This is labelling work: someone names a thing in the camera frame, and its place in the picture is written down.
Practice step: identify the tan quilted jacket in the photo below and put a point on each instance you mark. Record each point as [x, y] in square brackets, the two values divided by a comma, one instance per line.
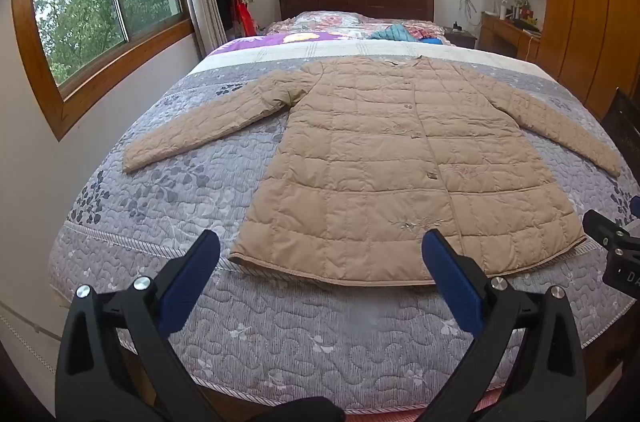
[375, 162]

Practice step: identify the wooden desk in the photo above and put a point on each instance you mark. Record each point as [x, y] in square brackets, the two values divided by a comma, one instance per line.
[500, 33]

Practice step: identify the red hanging bag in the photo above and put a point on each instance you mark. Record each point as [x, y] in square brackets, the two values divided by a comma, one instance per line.
[244, 15]

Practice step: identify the white wall conduit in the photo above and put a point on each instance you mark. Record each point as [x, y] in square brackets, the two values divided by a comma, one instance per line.
[25, 334]

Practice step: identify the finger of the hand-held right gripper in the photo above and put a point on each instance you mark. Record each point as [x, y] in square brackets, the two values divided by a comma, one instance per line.
[602, 224]

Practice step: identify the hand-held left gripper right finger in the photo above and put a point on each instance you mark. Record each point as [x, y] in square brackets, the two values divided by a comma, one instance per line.
[450, 277]

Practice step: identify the teal cloth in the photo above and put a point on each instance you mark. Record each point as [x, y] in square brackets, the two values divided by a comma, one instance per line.
[392, 32]

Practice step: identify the red patterned cloth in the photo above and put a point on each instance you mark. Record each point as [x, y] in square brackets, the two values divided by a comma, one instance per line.
[421, 34]

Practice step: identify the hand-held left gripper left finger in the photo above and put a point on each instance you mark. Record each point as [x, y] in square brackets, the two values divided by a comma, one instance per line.
[192, 272]

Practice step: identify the wooden wardrobe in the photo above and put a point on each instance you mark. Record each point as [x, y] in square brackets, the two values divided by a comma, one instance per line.
[575, 2]

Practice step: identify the pink floral bedding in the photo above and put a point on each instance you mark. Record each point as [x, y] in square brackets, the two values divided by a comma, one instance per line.
[330, 21]

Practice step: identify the black keyboard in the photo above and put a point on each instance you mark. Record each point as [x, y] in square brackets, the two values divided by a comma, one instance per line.
[526, 26]

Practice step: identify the large wooden window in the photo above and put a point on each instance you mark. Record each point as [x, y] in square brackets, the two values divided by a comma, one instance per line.
[90, 2]

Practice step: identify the purple floral blanket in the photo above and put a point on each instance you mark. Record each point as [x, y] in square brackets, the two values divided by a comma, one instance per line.
[260, 41]

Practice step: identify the blue cloth item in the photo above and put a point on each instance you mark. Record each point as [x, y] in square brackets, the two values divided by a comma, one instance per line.
[436, 41]

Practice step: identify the white desk lamp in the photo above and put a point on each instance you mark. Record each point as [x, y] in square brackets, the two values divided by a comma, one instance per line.
[509, 2]

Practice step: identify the dark wooden nightstand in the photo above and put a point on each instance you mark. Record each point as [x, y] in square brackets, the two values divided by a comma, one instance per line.
[462, 38]

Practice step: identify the bed with grey quilt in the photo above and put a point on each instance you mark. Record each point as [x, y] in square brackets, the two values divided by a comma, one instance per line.
[200, 187]

